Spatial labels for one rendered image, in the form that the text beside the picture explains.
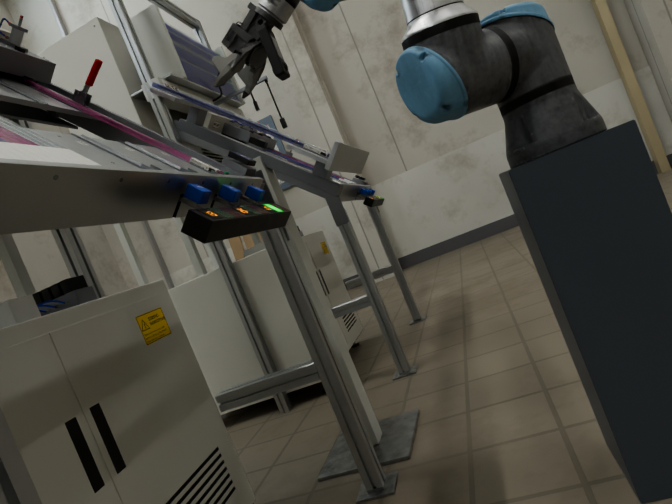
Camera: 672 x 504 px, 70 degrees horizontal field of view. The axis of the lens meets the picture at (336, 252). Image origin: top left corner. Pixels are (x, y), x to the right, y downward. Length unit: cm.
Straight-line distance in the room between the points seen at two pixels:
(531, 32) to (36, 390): 91
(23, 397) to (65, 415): 7
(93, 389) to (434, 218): 423
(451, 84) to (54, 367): 74
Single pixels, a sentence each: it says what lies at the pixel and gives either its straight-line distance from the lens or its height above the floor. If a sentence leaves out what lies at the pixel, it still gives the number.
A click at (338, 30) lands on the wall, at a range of 526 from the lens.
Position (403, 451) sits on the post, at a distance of 129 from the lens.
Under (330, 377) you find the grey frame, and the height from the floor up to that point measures 28.
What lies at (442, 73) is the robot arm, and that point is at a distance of 72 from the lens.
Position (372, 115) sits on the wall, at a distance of 501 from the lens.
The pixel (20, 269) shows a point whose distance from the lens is 140.
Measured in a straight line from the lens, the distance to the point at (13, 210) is 55.
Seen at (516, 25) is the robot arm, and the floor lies 75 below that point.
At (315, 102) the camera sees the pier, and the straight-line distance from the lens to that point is 486.
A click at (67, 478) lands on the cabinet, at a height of 38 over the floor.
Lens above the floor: 56
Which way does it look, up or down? 2 degrees down
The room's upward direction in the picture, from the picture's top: 22 degrees counter-clockwise
